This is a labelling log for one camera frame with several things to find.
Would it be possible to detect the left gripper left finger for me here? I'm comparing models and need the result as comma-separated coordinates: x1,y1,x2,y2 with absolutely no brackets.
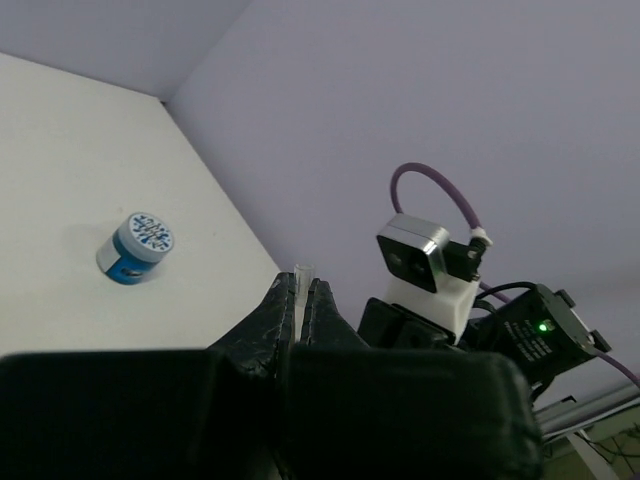
1,273,294,479

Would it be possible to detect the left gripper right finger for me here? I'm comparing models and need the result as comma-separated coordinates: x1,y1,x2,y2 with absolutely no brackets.
287,280,543,479

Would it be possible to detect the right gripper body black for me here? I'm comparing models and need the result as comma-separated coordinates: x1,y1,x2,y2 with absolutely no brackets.
357,298,460,353

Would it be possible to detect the clear pen cap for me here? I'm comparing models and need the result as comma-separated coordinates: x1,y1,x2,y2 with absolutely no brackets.
294,264,315,341

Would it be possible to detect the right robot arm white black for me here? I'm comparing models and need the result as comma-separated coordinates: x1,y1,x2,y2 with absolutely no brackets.
358,281,611,400

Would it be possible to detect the blue paint jar right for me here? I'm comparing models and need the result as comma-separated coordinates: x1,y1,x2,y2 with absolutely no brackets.
96,212,175,285

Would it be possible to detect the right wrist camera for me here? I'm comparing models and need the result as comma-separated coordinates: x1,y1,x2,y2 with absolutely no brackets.
376,213,487,345

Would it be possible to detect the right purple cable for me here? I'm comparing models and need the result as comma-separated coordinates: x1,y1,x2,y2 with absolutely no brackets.
389,162,640,389

